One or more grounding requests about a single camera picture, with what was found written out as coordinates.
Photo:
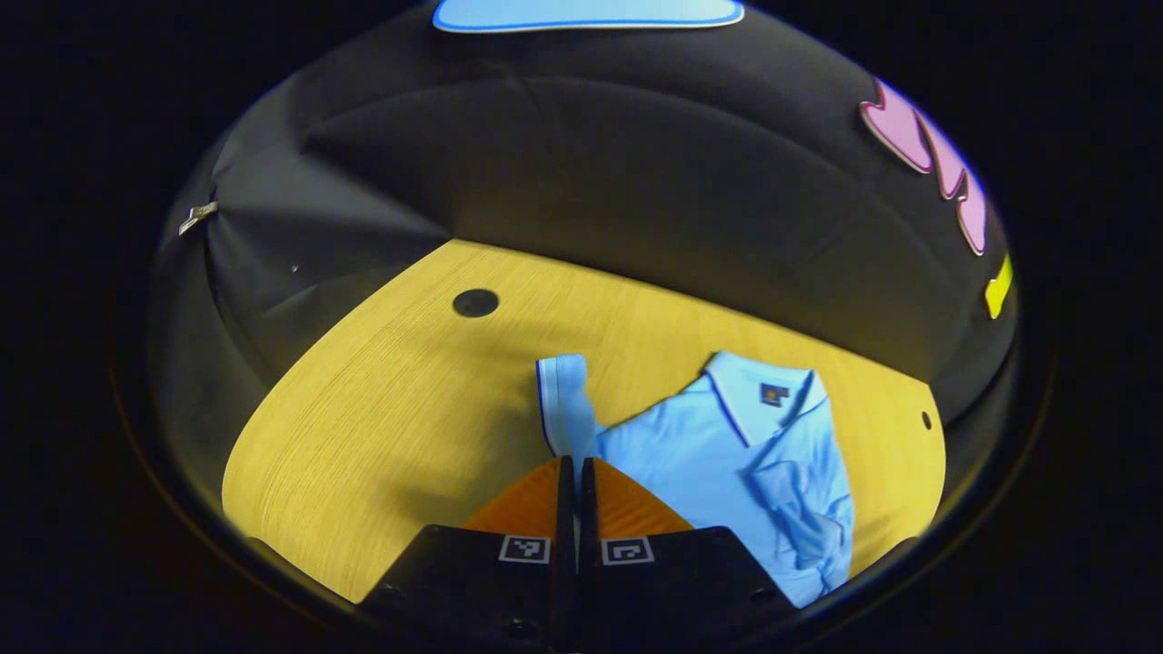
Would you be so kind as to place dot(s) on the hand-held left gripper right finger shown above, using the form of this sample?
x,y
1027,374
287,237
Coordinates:
x,y
589,572

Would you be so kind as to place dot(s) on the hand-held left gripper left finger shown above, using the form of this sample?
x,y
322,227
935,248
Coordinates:
x,y
565,563

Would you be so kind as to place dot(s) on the light blue T-shirt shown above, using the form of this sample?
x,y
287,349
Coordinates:
x,y
690,454

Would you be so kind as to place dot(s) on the black backdrop cloth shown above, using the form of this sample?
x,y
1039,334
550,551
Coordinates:
x,y
591,154

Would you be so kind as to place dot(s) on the silver metal clip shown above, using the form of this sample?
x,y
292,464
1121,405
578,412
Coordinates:
x,y
197,217

